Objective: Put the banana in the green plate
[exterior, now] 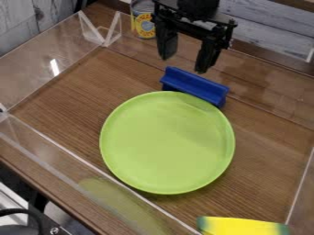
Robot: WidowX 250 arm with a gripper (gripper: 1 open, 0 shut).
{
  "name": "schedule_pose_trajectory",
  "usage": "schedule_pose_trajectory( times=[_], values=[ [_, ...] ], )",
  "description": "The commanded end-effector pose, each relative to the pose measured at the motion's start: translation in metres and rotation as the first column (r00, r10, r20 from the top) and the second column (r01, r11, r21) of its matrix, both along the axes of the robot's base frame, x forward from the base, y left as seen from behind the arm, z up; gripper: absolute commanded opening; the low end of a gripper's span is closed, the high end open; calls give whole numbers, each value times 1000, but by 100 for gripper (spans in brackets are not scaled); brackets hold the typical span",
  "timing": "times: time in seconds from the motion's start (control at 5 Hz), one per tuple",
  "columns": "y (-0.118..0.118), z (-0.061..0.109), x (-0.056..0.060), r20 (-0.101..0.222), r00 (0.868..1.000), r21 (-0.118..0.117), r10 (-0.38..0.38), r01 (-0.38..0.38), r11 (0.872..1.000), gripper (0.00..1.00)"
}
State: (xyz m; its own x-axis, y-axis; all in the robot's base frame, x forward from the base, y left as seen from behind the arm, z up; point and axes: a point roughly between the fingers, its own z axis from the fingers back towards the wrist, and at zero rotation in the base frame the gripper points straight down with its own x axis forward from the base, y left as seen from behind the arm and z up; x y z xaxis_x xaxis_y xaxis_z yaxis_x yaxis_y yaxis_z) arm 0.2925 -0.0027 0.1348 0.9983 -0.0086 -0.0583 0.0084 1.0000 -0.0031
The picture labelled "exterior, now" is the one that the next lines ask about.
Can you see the clear acrylic triangle bracket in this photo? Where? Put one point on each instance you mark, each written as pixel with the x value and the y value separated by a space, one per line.
pixel 100 35

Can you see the yellow green banana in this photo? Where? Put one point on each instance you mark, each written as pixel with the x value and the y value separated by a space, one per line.
pixel 239 226

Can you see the clear acrylic enclosure wall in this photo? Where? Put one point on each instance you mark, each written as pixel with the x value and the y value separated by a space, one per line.
pixel 109 207

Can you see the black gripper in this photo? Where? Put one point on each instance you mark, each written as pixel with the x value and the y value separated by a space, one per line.
pixel 194 17

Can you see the blue plastic block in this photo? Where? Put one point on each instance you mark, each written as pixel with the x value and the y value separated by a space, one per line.
pixel 182 81

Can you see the yellow labelled tin can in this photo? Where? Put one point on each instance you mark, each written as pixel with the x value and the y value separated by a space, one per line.
pixel 142 25

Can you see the green round plate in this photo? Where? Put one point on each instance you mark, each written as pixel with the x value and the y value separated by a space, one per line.
pixel 167 143

